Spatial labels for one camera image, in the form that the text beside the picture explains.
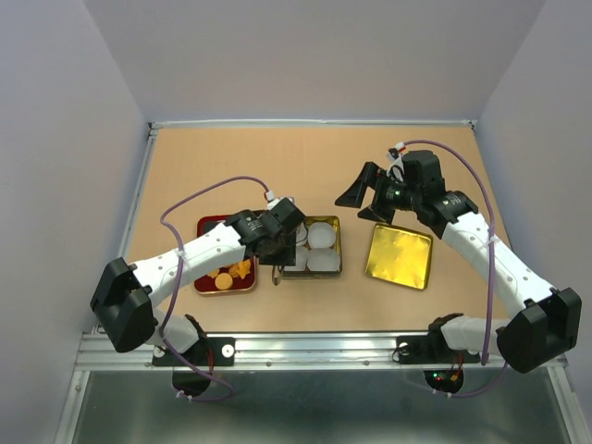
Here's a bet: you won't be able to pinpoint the white paper cup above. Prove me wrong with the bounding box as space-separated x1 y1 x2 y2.
307 248 340 272
293 246 309 272
296 223 308 246
308 222 337 249

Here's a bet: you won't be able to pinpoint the large round tan cookie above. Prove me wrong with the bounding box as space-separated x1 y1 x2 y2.
214 273 233 290

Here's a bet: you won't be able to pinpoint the aluminium table edge rail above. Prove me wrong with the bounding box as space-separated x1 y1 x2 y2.
148 118 477 134

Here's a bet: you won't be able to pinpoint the white paper cup back left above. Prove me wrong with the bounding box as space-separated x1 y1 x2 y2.
296 223 308 246

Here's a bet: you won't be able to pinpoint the purple cable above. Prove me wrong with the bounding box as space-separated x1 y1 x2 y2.
397 140 511 400
160 175 278 402

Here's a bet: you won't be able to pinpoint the metal tongs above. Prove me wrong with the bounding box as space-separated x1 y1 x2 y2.
271 265 285 286

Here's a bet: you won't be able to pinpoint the white paper cup front left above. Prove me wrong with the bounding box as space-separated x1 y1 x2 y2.
293 246 309 272

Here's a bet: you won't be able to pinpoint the white paper cup back right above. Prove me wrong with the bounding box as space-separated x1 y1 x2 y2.
308 222 337 249

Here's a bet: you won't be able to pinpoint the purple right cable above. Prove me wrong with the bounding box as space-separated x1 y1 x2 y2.
397 140 511 400

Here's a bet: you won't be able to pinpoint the gold tin lid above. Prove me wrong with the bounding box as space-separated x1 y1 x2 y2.
365 224 433 290

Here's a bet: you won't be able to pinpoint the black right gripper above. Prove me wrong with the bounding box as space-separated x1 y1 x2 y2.
334 162 422 225

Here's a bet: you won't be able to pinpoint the aluminium front rail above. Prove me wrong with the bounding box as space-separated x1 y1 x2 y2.
76 328 569 371

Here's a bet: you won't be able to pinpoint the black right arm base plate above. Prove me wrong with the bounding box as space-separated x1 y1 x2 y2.
391 333 480 365

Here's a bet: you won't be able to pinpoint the white paper cup front right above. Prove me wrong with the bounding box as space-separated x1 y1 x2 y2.
307 248 340 272

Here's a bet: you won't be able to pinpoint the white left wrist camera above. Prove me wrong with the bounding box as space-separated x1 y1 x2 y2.
268 196 295 208

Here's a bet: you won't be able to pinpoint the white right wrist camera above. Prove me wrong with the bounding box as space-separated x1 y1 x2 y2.
387 142 406 181

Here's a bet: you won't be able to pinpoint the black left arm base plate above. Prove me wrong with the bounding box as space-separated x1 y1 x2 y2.
152 337 236 367

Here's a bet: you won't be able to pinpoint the red rectangular tray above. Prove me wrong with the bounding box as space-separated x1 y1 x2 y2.
193 213 258 297

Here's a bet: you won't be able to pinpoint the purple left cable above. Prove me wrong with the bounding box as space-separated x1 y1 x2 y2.
160 175 278 402

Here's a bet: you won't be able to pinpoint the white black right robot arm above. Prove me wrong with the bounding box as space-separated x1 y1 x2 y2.
335 142 582 374

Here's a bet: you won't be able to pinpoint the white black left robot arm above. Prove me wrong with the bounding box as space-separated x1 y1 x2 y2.
90 198 305 364

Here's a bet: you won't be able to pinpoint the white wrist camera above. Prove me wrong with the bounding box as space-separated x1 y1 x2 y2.
387 142 406 181
268 196 295 208

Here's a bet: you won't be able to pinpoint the gold square tin box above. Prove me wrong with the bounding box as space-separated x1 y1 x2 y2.
283 216 343 279

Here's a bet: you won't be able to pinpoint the small round tan cookie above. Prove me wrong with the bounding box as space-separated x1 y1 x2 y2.
228 264 240 278

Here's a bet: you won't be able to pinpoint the black round cookie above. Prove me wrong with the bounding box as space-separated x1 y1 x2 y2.
202 220 220 234

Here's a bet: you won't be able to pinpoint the orange fish cookie right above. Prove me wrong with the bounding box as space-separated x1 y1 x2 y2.
236 259 252 279

